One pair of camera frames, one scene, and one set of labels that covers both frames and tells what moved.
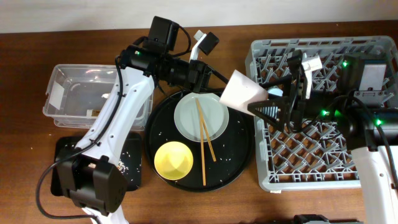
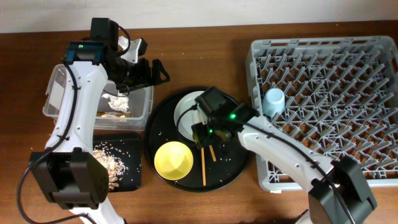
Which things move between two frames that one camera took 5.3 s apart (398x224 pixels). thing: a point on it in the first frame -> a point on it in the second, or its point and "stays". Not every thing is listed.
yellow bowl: (173, 160) stays
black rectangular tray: (130, 162) stays
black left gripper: (199, 82) -> (145, 78)
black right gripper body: (303, 111) -> (207, 133)
